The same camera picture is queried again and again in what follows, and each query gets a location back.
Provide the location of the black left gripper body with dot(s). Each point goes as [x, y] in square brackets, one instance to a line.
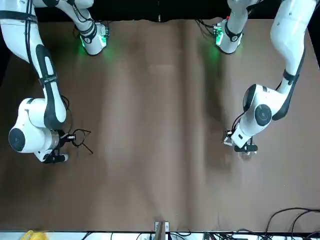
[233, 132]

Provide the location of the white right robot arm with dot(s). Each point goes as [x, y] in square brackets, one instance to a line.
[32, 120]

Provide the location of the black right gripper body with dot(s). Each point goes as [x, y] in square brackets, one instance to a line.
[63, 140]

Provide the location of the aluminium profile post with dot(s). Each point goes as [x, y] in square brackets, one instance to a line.
[161, 230]

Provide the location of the yellow plastic bag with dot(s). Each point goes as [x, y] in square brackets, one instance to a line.
[35, 235]

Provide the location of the clear glass alcohol lamp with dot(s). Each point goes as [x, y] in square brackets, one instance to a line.
[247, 155]

